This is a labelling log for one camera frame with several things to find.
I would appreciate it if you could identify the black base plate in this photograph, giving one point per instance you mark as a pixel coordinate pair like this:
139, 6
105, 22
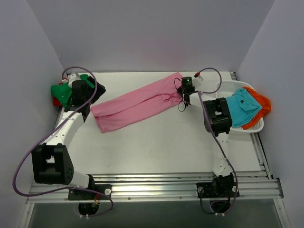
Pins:
213, 190
99, 191

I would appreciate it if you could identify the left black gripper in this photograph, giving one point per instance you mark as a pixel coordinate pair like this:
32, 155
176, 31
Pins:
99, 88

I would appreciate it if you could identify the green folded t-shirt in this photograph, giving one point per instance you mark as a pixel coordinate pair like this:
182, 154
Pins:
67, 91

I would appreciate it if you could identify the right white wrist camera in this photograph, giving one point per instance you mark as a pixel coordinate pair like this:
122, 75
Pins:
197, 80

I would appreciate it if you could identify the white perforated plastic basket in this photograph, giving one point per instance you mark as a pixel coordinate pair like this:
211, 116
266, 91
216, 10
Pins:
228, 88

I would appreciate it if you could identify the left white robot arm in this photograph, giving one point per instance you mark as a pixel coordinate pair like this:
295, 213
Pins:
51, 161

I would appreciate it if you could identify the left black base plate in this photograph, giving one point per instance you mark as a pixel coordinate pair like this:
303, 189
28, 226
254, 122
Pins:
99, 191

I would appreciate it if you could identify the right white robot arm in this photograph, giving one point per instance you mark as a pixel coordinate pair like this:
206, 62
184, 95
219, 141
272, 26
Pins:
217, 121

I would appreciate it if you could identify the aluminium rail frame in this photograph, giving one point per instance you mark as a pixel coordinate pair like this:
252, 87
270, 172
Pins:
163, 157

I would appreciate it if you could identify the turquoise t-shirt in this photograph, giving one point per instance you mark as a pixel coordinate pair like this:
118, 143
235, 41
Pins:
243, 107

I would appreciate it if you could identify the orange t-shirt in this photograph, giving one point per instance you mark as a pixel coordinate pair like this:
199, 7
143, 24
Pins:
264, 102

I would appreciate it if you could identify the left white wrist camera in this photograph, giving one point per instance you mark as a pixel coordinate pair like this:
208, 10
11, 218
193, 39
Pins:
71, 78

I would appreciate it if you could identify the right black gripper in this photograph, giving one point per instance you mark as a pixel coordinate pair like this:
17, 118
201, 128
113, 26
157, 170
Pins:
181, 92

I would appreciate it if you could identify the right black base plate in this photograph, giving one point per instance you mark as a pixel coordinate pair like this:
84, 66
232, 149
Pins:
213, 190

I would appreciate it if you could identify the red folded t-shirt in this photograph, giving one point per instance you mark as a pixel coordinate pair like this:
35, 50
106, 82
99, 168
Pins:
56, 94

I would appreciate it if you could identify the pink t-shirt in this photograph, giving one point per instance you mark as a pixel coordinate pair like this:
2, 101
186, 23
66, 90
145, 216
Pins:
138, 104

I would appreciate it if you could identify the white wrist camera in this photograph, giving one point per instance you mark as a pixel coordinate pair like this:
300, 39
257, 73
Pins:
71, 78
197, 80

